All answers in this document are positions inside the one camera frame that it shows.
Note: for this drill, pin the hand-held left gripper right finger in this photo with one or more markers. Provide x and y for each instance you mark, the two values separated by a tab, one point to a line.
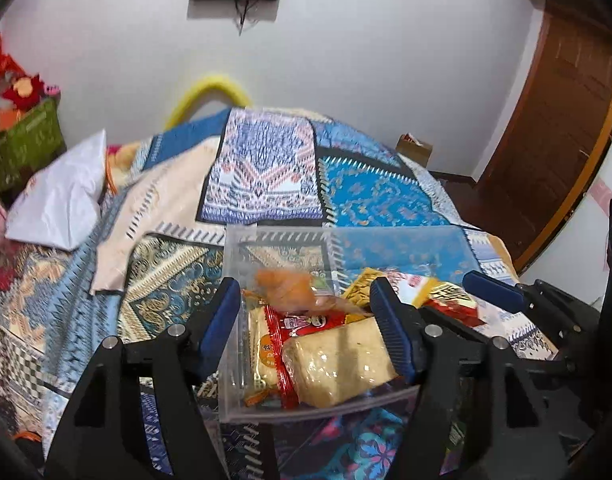
393	330

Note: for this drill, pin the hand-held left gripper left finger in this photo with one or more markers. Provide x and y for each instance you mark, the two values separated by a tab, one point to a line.
221	320

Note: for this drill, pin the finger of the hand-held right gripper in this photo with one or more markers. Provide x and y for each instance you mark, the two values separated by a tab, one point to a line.
493	290
545	357

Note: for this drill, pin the red label snack packet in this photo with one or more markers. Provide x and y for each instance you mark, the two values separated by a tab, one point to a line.
453	300

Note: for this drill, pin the yellow snack packet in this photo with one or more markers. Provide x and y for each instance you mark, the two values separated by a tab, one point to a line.
361	286

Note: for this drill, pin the beige cracker packet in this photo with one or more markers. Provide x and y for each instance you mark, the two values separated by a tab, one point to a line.
341	365

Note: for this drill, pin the red cartoon biscuit packet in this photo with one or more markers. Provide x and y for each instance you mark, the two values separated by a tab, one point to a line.
273	355

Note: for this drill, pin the clear packet of orange snacks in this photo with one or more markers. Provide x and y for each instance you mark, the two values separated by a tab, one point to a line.
301	292

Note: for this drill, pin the clear plastic container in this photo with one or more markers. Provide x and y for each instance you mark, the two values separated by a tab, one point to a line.
281	250

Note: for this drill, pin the patchwork blanket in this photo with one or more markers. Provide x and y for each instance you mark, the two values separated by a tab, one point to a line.
266	170

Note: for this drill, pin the cardboard box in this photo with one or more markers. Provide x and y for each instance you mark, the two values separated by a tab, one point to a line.
414	149

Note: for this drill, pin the brown wooden door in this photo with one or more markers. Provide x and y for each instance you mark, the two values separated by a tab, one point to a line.
550	135

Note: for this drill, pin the orange yellow cloth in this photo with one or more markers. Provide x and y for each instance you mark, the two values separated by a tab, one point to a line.
118	165

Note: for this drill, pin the white pillow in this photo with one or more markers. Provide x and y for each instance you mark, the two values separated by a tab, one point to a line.
61	195

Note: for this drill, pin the yellow foam hoop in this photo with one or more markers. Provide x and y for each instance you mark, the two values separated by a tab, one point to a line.
211	85

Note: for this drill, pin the green storage box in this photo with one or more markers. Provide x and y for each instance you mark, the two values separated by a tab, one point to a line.
23	145

